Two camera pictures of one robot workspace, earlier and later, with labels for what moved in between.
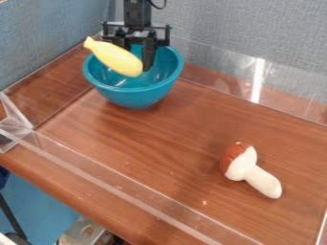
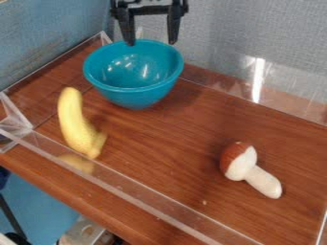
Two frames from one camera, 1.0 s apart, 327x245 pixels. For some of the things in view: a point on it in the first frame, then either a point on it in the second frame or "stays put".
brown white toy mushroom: (239, 161) stays put
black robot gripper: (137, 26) to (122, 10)
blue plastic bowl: (145, 90) stays put
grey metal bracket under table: (87, 233) stays put
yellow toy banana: (114, 57) to (84, 137)
